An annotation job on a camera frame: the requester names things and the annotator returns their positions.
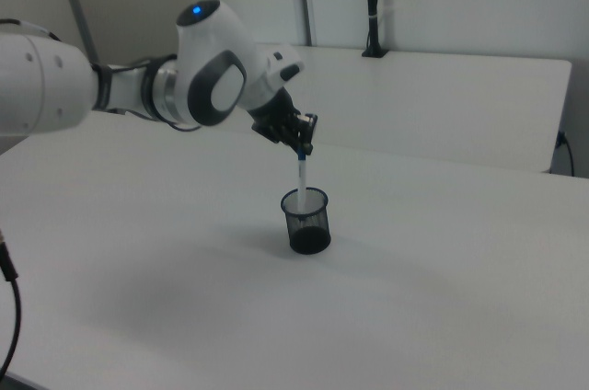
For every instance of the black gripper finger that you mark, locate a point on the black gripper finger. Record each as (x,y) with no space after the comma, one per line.
(287,138)
(308,132)

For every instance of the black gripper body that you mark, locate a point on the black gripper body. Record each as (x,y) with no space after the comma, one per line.
(273,116)

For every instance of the white marker with blue cap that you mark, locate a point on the white marker with blue cap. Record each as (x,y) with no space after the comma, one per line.
(302,178)

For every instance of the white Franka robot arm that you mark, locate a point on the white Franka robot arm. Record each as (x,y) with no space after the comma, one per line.
(211,68)

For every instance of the black mesh pen cup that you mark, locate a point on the black mesh pen cup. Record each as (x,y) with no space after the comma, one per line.
(313,236)

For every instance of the slanted aluminium frame post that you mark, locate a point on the slanted aluminium frame post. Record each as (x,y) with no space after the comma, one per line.
(76,3)

